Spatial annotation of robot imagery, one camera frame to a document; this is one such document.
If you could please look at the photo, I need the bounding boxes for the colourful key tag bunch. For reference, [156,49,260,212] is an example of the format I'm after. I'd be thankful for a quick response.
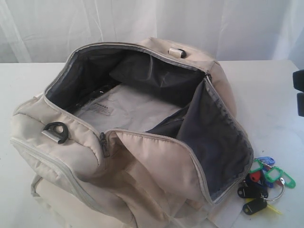
[237,156,296,216]

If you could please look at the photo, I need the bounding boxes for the beige fabric duffel bag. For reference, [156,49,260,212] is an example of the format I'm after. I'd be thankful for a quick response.
[10,38,254,228]

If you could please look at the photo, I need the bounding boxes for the clear plastic packaging sheet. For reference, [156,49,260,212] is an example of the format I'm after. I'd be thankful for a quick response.
[75,85,181,133]

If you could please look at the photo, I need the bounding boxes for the black plastic d-ring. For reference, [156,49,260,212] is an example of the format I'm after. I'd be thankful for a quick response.
[41,122,69,144]
[167,48,188,59]

